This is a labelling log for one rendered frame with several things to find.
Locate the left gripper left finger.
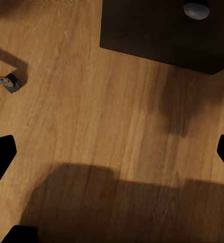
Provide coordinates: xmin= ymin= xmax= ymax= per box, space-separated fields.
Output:
xmin=0 ymin=135 xmax=17 ymax=180

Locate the swivel chair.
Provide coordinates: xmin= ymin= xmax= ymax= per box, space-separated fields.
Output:
xmin=0 ymin=73 xmax=23 ymax=93

